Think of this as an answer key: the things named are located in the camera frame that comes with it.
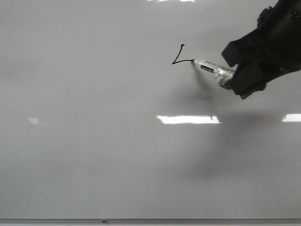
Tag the grey aluminium whiteboard frame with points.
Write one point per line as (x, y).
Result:
(153, 221)

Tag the white whiteboard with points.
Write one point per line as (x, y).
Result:
(103, 116)

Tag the white whiteboard marker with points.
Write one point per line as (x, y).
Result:
(222, 75)

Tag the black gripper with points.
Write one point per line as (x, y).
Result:
(272, 50)

